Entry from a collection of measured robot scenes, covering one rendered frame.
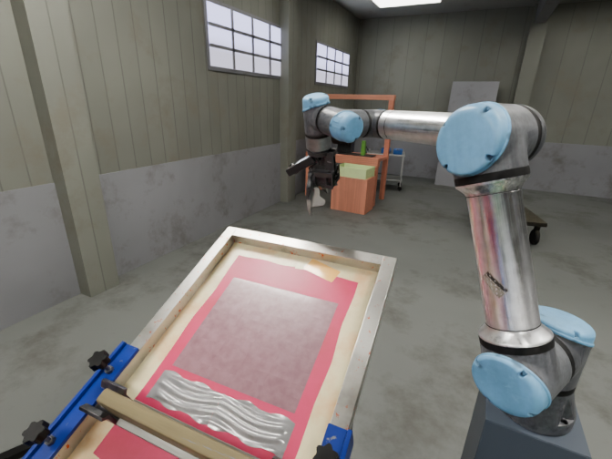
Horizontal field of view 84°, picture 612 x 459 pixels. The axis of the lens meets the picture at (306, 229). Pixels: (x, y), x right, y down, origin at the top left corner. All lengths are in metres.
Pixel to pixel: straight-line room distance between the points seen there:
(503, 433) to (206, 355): 0.69
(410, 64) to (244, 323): 9.06
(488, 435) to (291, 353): 0.46
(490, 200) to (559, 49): 8.99
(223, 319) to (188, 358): 0.13
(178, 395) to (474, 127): 0.82
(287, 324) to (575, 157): 9.09
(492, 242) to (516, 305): 0.11
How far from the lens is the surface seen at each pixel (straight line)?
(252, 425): 0.84
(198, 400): 0.90
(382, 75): 9.81
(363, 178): 5.84
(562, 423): 0.93
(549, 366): 0.72
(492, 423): 0.90
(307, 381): 0.85
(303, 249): 1.06
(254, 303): 1.00
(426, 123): 0.86
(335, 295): 0.97
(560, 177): 9.72
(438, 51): 9.60
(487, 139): 0.61
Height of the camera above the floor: 1.81
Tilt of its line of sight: 21 degrees down
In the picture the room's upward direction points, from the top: 2 degrees clockwise
